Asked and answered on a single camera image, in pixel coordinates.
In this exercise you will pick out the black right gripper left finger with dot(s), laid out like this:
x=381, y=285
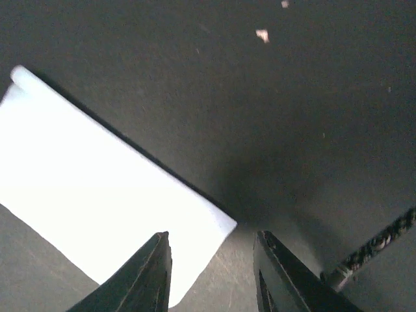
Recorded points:
x=141, y=284

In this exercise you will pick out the light blue cleaning cloth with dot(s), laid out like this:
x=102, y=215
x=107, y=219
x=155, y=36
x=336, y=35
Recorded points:
x=91, y=195

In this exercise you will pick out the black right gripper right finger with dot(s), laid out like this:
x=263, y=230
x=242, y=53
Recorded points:
x=284, y=283

